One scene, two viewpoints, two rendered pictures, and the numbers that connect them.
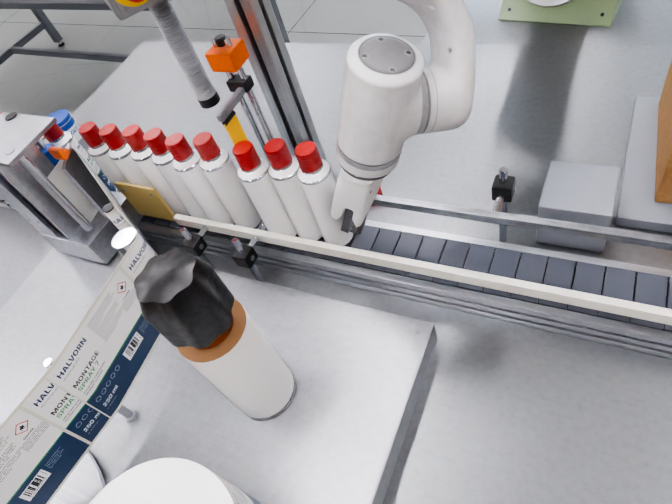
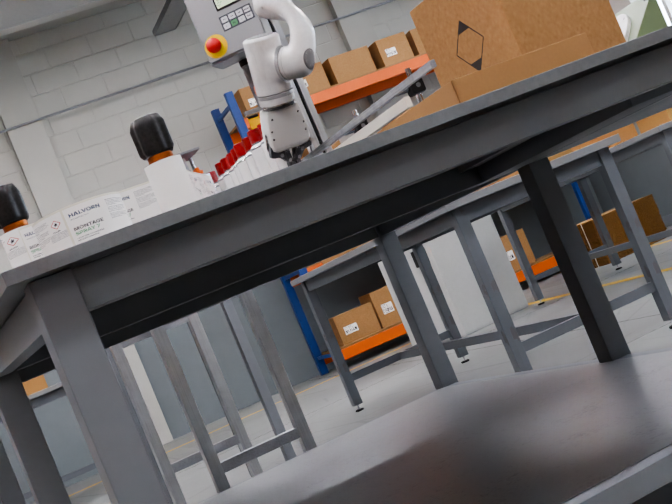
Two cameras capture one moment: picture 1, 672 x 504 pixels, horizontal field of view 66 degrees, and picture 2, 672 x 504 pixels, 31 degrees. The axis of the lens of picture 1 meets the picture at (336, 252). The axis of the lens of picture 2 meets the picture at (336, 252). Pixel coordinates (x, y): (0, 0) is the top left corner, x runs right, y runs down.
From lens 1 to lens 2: 252 cm
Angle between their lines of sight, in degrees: 57
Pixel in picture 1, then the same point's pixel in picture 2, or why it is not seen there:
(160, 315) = (133, 128)
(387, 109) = (253, 56)
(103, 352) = (135, 212)
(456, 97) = (289, 51)
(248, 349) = (169, 168)
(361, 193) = (265, 119)
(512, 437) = not seen: hidden behind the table
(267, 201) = (262, 167)
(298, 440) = not seen: hidden behind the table
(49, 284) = not seen: hidden behind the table
